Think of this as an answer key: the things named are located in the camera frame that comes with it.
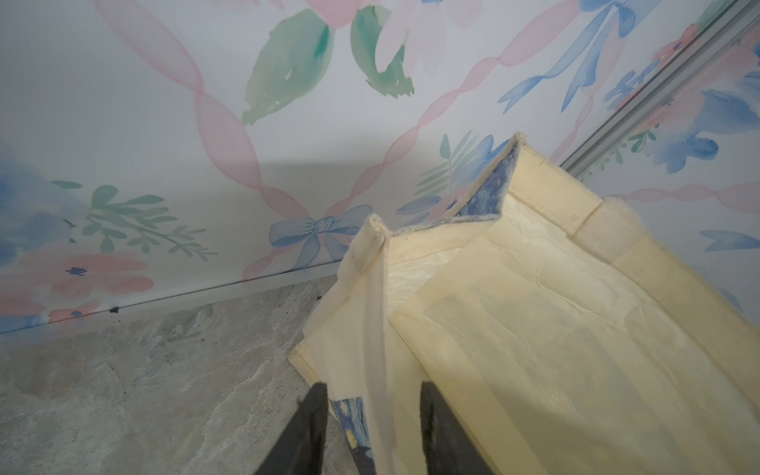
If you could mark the cream shopping bag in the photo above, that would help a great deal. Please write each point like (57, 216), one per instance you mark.
(565, 338)

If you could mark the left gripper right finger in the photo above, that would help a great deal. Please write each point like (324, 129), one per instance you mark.
(447, 448)

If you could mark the right corner aluminium post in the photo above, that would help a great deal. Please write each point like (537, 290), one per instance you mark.
(717, 36)

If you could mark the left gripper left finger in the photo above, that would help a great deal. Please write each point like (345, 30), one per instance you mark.
(300, 449)

